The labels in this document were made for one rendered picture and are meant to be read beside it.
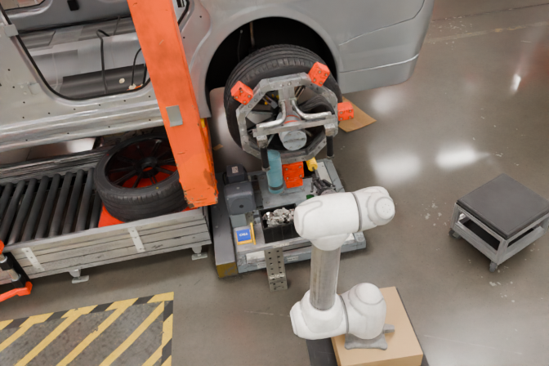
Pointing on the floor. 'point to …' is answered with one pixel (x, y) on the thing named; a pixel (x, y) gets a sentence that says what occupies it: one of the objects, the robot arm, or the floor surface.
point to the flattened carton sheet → (356, 120)
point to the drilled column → (275, 269)
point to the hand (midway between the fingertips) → (315, 179)
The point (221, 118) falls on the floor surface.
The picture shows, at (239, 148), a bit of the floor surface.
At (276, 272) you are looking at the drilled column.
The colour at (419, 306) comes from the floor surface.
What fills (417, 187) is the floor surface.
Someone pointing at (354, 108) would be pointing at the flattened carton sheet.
